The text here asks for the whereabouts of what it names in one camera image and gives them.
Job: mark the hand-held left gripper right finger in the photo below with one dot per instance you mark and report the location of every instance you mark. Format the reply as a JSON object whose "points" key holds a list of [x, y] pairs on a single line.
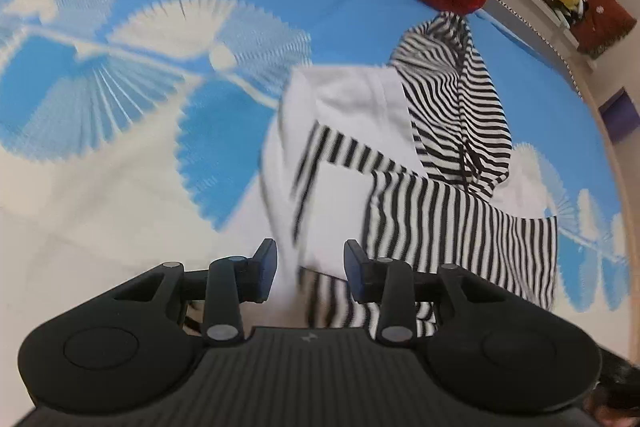
{"points": [[352, 269]]}

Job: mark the dark cloth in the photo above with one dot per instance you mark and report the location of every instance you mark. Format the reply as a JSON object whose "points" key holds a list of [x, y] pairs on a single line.
{"points": [[617, 387]]}

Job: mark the white black striped small garment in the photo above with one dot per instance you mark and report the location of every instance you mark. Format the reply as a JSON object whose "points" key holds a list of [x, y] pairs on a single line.
{"points": [[350, 107]]}

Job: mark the blue white patterned blanket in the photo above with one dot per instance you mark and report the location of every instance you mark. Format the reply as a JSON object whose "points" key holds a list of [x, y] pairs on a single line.
{"points": [[150, 207]]}

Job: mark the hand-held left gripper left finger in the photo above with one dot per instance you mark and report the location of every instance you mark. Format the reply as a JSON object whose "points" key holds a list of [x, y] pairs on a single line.
{"points": [[267, 269]]}

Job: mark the purple box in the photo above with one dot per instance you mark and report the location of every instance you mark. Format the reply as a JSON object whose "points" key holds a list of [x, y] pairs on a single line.
{"points": [[620, 114]]}

